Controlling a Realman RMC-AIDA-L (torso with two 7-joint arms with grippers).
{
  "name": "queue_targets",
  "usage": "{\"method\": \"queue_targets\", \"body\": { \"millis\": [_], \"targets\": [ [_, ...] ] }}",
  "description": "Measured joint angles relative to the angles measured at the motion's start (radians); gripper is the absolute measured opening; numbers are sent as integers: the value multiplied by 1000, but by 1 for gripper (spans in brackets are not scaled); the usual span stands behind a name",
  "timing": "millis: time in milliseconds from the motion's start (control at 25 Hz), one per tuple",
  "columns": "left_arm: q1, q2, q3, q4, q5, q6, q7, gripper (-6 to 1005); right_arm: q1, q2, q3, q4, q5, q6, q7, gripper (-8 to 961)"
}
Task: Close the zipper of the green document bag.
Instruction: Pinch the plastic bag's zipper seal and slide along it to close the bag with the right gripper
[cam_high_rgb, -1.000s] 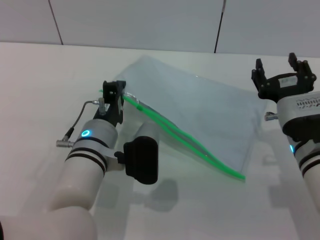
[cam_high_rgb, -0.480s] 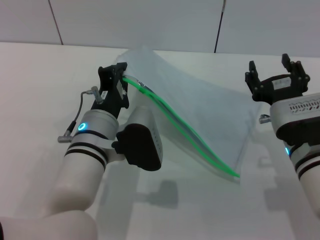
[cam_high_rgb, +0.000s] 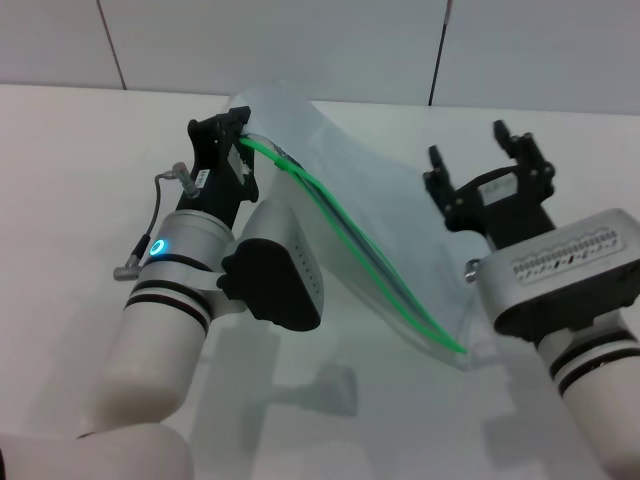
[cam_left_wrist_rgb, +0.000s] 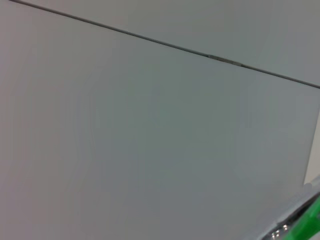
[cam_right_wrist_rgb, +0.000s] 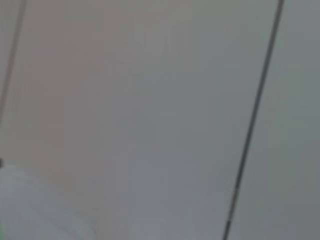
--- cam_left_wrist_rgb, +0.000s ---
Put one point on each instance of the translucent green-zip document bag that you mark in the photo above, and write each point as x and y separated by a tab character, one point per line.
307	220

